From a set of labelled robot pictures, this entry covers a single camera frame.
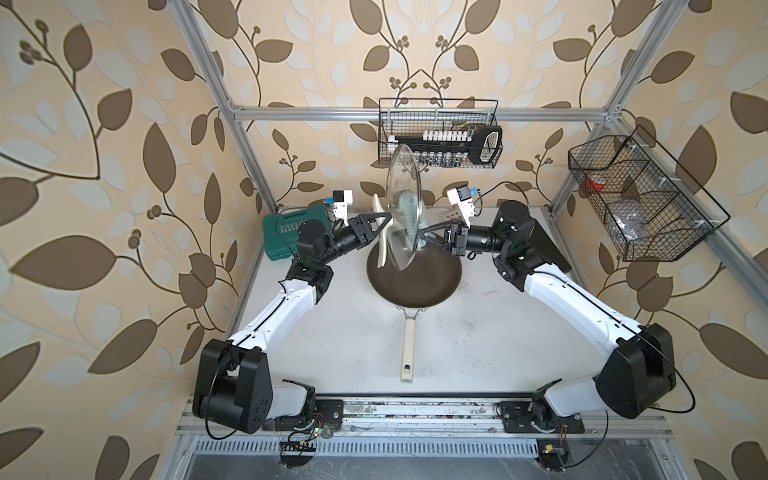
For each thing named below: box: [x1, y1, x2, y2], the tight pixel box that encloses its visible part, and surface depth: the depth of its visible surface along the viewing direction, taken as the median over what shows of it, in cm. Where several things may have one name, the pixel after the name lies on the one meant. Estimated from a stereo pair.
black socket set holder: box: [388, 126, 503, 167], surface depth 86 cm
